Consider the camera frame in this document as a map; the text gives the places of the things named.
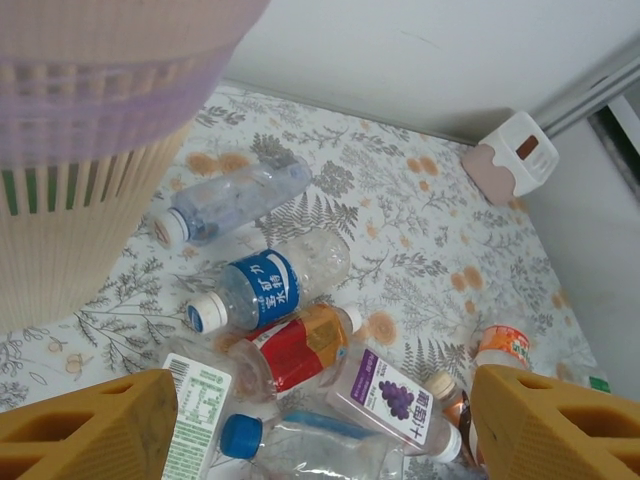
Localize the bottle purple grape label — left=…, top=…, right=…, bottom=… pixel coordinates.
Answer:
left=325, top=347, right=464, bottom=464

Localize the beige bin with pink liner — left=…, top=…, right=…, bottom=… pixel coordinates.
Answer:
left=0, top=0, right=271, bottom=334

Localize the crushed clear bottle blue cap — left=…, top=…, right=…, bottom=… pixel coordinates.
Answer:
left=219, top=409, right=406, bottom=480

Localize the bottle white green label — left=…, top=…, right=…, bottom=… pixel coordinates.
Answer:
left=159, top=352, right=234, bottom=480

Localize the clear bottle white cap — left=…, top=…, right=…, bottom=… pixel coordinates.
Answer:
left=152, top=154, right=314, bottom=247

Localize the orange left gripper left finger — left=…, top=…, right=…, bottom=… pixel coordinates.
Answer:
left=0, top=368, right=180, bottom=480

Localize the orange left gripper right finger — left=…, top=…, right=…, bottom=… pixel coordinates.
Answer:
left=471, top=363, right=640, bottom=480

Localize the floral table cloth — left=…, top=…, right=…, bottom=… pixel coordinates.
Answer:
left=0, top=82, right=601, bottom=480

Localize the brown coffee drink bottle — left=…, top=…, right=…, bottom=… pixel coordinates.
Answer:
left=423, top=369, right=484, bottom=469

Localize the bottle orange label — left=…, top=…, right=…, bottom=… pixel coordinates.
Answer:
left=472, top=323, right=532, bottom=374

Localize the bottle red yellow label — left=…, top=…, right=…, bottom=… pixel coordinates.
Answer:
left=227, top=302, right=364, bottom=401

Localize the aluminium corner post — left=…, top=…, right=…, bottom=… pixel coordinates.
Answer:
left=537, top=42, right=640, bottom=141

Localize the white pink tissue box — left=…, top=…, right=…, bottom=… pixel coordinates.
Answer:
left=460, top=110, right=560, bottom=207

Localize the clear bottle blue white label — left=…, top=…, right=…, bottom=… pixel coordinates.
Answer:
left=185, top=230, right=351, bottom=334

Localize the white window frame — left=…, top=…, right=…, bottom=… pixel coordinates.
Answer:
left=589, top=92, right=640, bottom=201

